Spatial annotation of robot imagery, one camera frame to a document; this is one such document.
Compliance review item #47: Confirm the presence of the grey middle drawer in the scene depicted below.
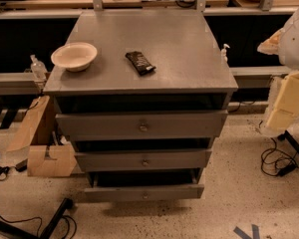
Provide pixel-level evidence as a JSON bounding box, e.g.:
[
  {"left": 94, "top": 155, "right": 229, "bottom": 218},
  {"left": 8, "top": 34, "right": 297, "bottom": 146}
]
[{"left": 75, "top": 149, "right": 211, "bottom": 172}]

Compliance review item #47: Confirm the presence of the grey top drawer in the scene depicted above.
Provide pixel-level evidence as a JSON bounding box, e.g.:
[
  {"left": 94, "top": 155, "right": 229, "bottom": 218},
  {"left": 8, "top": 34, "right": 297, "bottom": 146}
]
[{"left": 56, "top": 111, "right": 227, "bottom": 141}]

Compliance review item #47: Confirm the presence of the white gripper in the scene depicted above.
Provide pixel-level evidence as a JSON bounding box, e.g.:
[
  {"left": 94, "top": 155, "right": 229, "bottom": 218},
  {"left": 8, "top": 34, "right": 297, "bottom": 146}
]
[{"left": 257, "top": 29, "right": 299, "bottom": 136}]

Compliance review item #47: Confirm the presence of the black stand leg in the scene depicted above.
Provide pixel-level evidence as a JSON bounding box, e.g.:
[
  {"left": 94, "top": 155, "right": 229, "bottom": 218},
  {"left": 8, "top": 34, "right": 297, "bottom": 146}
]
[
  {"left": 0, "top": 197, "right": 74, "bottom": 239},
  {"left": 278, "top": 130, "right": 299, "bottom": 154}
]

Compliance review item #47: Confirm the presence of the black cable on floor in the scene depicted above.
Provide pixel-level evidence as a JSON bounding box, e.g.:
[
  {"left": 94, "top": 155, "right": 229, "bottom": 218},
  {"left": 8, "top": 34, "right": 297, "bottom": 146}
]
[
  {"left": 260, "top": 137, "right": 299, "bottom": 178},
  {"left": 0, "top": 202, "right": 78, "bottom": 239}
]

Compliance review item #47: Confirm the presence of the grey drawer cabinet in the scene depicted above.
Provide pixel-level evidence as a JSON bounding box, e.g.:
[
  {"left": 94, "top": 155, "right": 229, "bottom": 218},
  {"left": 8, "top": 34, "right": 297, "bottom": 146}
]
[{"left": 43, "top": 9, "right": 239, "bottom": 188}]

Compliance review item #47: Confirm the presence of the black cable on floor right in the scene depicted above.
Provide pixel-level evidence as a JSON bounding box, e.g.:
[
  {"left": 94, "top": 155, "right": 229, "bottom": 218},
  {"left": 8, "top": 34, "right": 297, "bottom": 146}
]
[{"left": 260, "top": 137, "right": 299, "bottom": 178}]

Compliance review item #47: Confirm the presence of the white bowl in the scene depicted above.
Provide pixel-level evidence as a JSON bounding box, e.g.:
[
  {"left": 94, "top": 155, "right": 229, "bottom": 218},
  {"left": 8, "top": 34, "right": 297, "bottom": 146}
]
[{"left": 51, "top": 42, "right": 98, "bottom": 72}]

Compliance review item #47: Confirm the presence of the black stand leg left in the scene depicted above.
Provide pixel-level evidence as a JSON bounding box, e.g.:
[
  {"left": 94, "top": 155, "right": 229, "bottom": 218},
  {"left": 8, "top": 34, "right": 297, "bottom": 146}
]
[{"left": 0, "top": 197, "right": 74, "bottom": 239}]

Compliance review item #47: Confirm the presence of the black stand leg right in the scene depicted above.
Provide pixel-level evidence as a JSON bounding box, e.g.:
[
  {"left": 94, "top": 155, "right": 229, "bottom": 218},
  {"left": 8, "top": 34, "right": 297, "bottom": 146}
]
[{"left": 278, "top": 130, "right": 299, "bottom": 154}]

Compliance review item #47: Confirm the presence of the black snack bar wrapper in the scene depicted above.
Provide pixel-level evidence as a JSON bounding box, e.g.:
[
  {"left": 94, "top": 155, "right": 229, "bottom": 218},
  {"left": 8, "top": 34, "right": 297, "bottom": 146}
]
[{"left": 126, "top": 51, "right": 156, "bottom": 76}]

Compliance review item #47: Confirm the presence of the clear sanitizer bottle left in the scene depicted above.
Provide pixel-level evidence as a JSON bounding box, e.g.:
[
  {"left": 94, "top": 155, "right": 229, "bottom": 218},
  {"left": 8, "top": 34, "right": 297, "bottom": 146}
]
[{"left": 30, "top": 55, "right": 48, "bottom": 81}]

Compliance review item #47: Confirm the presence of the grey drawer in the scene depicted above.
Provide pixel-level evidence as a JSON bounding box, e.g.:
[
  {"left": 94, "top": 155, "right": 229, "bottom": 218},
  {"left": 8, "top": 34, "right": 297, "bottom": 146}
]
[
  {"left": 75, "top": 149, "right": 211, "bottom": 172},
  {"left": 85, "top": 169, "right": 204, "bottom": 202},
  {"left": 56, "top": 111, "right": 227, "bottom": 141}
]

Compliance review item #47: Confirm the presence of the black cable on floor left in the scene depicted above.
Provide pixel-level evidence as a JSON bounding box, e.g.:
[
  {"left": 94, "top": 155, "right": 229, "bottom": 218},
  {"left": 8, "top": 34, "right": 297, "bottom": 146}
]
[{"left": 0, "top": 202, "right": 78, "bottom": 239}]

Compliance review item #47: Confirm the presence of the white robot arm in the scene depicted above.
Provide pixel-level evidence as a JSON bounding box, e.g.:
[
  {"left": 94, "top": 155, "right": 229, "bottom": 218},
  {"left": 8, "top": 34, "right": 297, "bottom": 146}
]
[{"left": 257, "top": 8, "right": 299, "bottom": 136}]

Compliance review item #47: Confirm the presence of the brown cardboard box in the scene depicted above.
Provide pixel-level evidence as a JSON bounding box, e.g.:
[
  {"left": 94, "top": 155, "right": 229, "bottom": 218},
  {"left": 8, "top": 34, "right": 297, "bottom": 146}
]
[{"left": 7, "top": 96, "right": 77, "bottom": 177}]

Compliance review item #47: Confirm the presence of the black power adapter left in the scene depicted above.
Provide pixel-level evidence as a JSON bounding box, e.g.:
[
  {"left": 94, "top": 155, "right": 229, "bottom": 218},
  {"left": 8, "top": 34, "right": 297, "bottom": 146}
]
[{"left": 15, "top": 159, "right": 27, "bottom": 172}]

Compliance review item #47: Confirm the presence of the grey bottom drawer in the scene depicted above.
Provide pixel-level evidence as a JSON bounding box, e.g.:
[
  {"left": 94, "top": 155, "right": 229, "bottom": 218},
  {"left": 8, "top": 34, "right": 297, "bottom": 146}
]
[{"left": 85, "top": 169, "right": 204, "bottom": 202}]

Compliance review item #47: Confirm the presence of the white pump bottle right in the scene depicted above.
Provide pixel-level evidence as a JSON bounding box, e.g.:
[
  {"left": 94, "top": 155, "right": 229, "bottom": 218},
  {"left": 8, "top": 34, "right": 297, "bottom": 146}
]
[{"left": 220, "top": 44, "right": 230, "bottom": 63}]

